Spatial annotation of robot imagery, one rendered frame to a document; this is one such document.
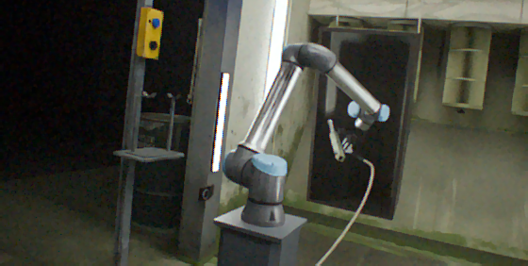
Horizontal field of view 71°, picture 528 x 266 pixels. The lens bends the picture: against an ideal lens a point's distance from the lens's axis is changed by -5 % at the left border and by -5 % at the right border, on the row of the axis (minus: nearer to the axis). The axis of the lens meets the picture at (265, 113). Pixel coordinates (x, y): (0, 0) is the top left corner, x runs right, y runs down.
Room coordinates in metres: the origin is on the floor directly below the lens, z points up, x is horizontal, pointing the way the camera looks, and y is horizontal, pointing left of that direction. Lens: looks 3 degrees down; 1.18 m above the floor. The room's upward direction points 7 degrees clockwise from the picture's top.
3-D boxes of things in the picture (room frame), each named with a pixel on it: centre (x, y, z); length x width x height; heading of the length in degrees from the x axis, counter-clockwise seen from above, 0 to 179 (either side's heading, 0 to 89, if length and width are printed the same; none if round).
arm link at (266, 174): (1.63, -0.04, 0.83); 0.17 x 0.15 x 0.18; 38
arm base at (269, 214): (1.63, -0.04, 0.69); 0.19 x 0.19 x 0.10
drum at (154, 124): (3.21, 0.77, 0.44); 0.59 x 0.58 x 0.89; 46
